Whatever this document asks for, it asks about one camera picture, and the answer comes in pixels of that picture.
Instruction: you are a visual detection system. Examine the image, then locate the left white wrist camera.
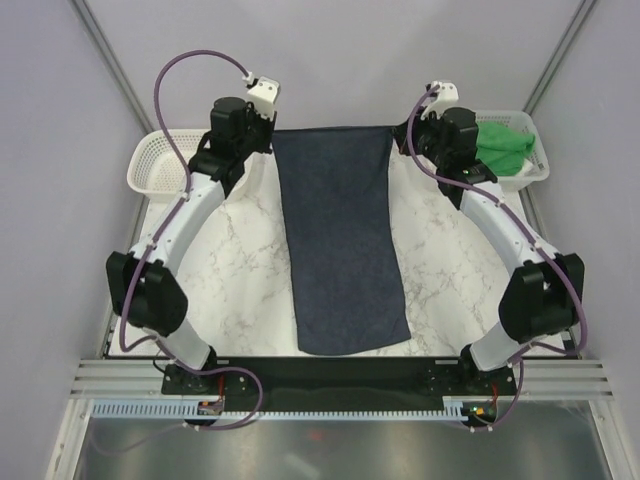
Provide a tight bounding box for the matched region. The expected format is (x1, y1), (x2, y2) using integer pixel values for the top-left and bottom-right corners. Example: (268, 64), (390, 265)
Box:
(247, 76), (281, 109)

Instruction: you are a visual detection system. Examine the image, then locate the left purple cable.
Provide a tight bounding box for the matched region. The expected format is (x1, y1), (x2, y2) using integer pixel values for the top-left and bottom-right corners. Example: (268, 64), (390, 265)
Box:
(117, 49), (251, 374)

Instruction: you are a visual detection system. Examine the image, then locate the left white plastic basket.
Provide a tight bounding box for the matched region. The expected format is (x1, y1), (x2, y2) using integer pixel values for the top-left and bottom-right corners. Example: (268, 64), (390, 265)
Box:
(125, 128), (261, 201)

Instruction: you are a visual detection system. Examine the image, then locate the white slotted cable duct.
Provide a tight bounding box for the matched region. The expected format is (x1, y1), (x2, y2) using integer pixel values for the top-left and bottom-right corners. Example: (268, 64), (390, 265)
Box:
(91, 398), (468, 421)

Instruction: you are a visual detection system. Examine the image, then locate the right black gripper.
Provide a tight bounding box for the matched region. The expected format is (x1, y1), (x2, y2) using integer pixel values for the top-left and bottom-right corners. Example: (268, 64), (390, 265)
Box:
(393, 106), (450, 168)

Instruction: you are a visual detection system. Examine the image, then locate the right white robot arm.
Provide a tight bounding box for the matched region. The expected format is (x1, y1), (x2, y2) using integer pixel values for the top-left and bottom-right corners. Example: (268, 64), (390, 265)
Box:
(393, 104), (588, 394)

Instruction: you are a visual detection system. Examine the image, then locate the white plastic basket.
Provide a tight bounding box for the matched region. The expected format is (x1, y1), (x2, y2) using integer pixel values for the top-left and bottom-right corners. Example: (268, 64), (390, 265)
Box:
(476, 110), (549, 192)
(125, 128), (261, 201)

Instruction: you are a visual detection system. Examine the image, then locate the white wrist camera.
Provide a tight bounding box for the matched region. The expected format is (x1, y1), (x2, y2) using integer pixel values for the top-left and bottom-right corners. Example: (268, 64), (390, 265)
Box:
(247, 76), (281, 109)
(425, 80), (459, 117)

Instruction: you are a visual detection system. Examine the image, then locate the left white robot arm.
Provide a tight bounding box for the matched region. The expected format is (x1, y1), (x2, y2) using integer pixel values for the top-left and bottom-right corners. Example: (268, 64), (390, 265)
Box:
(106, 94), (276, 394)

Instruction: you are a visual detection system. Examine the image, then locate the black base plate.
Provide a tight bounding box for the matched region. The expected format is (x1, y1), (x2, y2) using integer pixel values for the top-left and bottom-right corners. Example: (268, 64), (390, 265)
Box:
(161, 356), (516, 410)

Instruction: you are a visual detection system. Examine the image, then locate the dark blue towel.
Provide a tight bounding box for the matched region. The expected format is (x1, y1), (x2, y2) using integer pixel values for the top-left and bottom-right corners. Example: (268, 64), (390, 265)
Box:
(272, 127), (411, 356)

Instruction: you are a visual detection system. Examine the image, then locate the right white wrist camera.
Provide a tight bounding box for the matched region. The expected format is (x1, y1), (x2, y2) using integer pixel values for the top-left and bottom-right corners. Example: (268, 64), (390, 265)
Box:
(425, 80), (459, 117)

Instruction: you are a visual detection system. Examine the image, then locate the green towel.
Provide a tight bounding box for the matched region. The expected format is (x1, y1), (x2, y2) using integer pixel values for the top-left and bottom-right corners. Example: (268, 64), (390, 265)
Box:
(476, 122), (536, 177)

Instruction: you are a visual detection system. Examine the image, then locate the right white plastic basket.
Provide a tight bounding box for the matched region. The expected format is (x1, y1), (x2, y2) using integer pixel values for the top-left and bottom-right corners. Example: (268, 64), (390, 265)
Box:
(476, 110), (549, 192)

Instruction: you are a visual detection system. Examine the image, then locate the white towel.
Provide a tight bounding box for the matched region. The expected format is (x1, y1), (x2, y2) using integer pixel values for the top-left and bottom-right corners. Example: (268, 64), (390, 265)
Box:
(516, 159), (535, 178)

